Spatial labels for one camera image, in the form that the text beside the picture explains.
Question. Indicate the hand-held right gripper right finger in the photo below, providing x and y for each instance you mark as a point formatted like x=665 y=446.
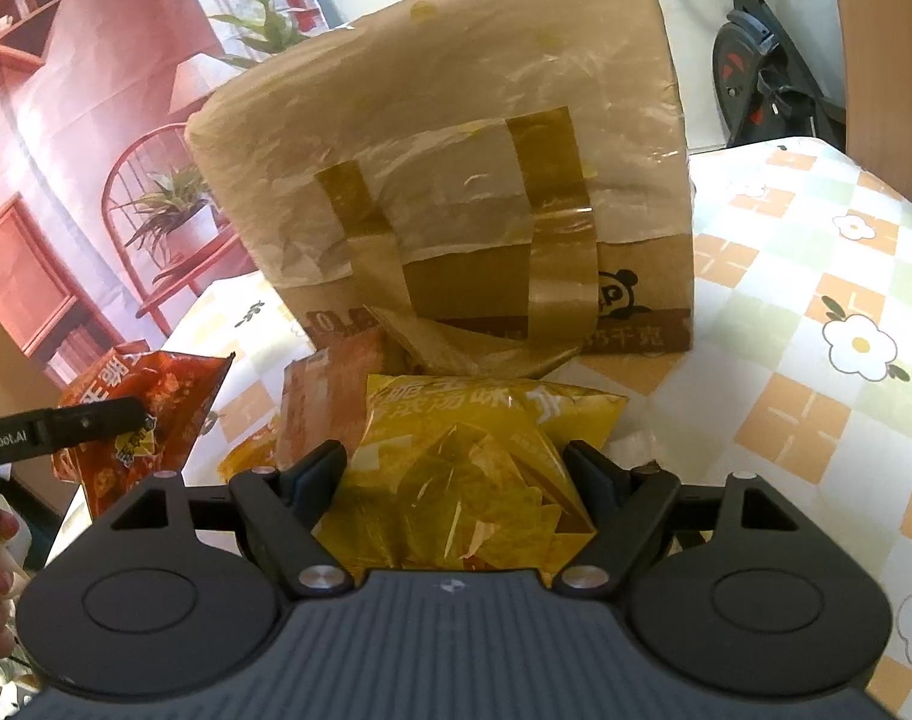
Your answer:
x=587 y=474

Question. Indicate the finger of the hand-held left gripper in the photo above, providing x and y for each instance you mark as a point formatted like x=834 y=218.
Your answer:
x=96 y=424

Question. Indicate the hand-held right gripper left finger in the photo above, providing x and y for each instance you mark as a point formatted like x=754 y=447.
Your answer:
x=321 y=474

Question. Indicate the orange biscuit packet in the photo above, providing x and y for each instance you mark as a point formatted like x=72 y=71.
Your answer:
x=321 y=397

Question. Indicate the orange red snack bag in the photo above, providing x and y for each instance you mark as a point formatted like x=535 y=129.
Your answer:
x=175 y=397

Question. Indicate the yellow chip bag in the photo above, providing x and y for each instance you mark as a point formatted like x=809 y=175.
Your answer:
x=456 y=457

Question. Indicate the cardboard box with plastic liner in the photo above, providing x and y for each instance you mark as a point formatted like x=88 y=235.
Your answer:
x=463 y=165

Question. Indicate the person's left hand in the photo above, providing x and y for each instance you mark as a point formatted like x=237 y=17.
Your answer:
x=6 y=540

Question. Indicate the small yellow packet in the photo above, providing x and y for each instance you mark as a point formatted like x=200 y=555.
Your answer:
x=250 y=461

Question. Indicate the checkered flower tablecloth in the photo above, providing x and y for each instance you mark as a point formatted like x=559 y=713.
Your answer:
x=763 y=390

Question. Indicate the printed room backdrop cloth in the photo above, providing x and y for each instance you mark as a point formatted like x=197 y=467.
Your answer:
x=88 y=165

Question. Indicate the black exercise bike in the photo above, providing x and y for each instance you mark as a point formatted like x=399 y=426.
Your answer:
x=771 y=67

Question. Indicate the wooden panel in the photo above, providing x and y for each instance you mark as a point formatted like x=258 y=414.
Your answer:
x=883 y=52

